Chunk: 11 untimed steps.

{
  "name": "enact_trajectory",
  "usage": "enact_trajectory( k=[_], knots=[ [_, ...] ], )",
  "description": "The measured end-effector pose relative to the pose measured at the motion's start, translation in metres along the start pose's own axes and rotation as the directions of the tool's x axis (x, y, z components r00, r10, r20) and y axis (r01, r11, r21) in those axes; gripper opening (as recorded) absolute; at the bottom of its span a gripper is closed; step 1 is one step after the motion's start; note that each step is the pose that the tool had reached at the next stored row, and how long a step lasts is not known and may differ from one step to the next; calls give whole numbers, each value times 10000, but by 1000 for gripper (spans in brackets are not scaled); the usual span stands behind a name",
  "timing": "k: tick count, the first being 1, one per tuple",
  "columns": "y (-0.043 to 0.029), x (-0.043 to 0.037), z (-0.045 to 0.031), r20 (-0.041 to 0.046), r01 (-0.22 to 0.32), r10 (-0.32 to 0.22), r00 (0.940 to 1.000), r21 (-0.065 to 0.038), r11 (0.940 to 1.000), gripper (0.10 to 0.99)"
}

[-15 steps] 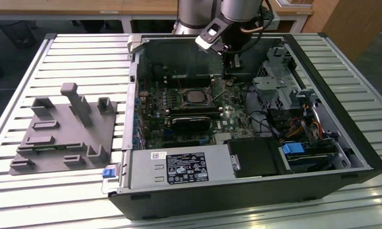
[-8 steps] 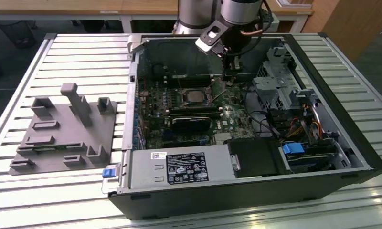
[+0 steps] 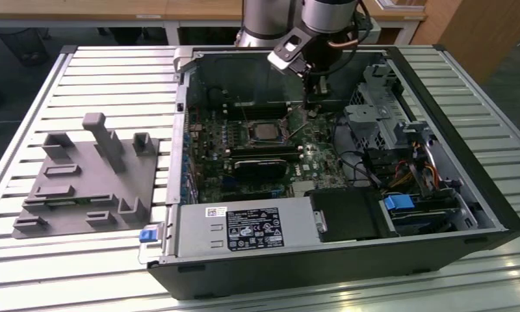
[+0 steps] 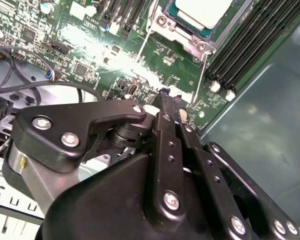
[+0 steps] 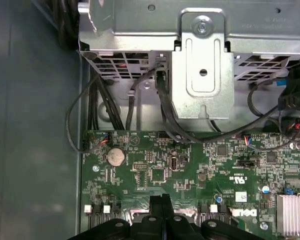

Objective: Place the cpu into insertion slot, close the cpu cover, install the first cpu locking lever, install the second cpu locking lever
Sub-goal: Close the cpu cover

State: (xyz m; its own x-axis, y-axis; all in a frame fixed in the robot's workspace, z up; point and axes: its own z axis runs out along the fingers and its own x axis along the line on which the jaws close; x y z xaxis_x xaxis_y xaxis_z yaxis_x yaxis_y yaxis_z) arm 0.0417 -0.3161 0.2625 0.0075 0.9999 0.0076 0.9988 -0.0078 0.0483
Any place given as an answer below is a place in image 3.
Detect wooden cabinet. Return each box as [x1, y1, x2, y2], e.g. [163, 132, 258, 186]
[411, 0, 520, 85]

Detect silver metal drive cage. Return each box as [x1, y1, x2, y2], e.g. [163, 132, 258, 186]
[340, 63, 439, 153]

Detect white barcode sticker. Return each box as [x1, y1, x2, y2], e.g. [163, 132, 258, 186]
[204, 205, 230, 218]

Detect black camera cable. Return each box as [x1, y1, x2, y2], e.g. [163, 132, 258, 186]
[327, 5, 372, 77]

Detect grey parts rack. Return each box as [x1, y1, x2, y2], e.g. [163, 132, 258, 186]
[11, 112, 162, 241]

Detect black expansion slot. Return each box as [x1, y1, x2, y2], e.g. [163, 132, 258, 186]
[220, 190, 296, 202]

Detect black open PC case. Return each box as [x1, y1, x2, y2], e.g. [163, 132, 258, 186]
[146, 44, 520, 300]

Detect wooden desk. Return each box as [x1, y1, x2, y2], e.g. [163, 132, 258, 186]
[0, 0, 428, 46]

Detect blue disk carrier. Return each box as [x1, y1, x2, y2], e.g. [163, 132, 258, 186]
[383, 194, 415, 212]

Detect black CPU socket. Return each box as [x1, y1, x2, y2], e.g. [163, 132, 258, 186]
[244, 119, 296, 148]

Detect grey power supply unit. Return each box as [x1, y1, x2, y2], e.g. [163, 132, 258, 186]
[172, 194, 331, 257]

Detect green motherboard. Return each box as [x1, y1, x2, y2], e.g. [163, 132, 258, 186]
[184, 103, 360, 204]

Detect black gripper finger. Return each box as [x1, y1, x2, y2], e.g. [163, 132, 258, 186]
[314, 75, 334, 98]
[303, 75, 316, 111]

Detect orange and yellow wires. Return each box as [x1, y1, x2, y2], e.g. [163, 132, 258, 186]
[390, 159, 442, 189]

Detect silver disk bay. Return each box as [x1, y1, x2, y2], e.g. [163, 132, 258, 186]
[379, 194, 480, 237]

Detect black RAM slot bank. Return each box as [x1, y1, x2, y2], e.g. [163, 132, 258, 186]
[224, 103, 288, 120]

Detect black power supply label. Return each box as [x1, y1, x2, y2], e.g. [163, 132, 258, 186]
[226, 207, 287, 253]

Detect silver chipset heatsink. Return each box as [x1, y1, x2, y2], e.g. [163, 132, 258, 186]
[292, 181, 318, 196]

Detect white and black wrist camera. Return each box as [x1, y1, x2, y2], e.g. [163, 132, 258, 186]
[267, 27, 314, 79]

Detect silver CPU plate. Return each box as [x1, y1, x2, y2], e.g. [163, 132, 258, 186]
[251, 124, 284, 140]

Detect black graphics card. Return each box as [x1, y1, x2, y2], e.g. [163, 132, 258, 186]
[232, 157, 290, 182]

